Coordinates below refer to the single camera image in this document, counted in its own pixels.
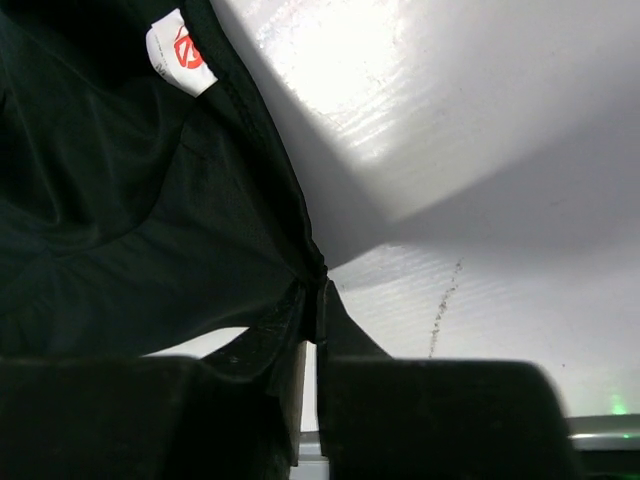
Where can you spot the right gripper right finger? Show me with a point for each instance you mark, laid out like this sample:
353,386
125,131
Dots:
386,418

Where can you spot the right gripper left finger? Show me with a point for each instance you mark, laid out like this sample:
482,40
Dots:
233,414

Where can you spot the black t-shirt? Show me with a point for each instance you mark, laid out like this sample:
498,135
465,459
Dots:
146,196

